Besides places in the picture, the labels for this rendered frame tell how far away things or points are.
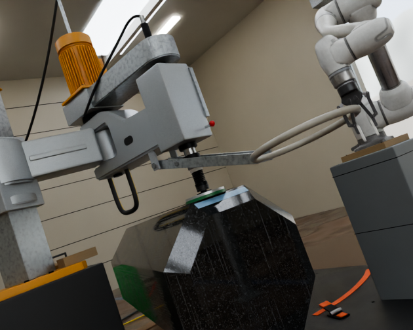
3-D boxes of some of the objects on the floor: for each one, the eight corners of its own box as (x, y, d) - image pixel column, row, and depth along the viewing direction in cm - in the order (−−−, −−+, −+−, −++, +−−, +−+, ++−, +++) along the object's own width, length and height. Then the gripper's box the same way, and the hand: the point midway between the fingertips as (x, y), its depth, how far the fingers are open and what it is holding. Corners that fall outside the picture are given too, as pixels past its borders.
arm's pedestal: (408, 272, 259) (361, 155, 267) (496, 266, 220) (438, 128, 228) (368, 306, 228) (316, 171, 236) (462, 305, 189) (396, 145, 197)
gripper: (368, 74, 162) (394, 128, 158) (326, 96, 169) (351, 148, 166) (366, 72, 155) (394, 128, 151) (322, 94, 163) (349, 148, 159)
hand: (368, 130), depth 159 cm, fingers closed on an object, 4 cm apart
